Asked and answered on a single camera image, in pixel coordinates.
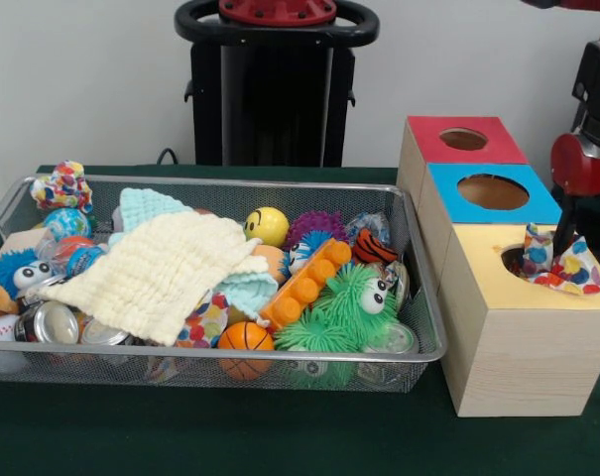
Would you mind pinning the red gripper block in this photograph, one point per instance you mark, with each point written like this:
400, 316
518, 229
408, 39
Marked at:
587, 176

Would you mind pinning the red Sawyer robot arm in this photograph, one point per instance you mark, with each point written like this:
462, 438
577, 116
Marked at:
599, 84

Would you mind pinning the wooden three-hole box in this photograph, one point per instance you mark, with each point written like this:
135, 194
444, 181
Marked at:
517, 357

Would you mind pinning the silver mesh bin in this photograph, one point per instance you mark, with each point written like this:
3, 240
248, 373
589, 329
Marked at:
81, 372

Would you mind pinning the tiger plush toy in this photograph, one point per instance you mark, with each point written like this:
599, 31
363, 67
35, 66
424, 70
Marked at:
374, 248

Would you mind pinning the green spiky puffer toy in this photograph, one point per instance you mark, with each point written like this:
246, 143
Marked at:
339, 317

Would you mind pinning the orange plastic toy brick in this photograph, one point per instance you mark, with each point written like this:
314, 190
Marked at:
304, 285

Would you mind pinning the yellow smiley ball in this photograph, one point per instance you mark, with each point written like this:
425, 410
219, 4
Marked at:
267, 225

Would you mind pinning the orange toy basketball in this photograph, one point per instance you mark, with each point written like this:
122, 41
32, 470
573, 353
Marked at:
245, 339

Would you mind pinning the cream yellow cloth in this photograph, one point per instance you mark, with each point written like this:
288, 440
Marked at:
156, 268

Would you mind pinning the light blue cloth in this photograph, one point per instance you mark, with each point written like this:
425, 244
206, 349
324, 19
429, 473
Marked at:
146, 203

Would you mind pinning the blue globe ball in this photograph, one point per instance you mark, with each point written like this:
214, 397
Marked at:
66, 224

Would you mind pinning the knotted polka dot cloth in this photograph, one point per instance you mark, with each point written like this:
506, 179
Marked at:
61, 188

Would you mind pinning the large blue spiky puffer toy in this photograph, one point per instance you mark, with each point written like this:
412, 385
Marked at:
7, 268

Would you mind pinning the robot pedestal with red flange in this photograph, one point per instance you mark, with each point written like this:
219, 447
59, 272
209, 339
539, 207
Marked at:
279, 99

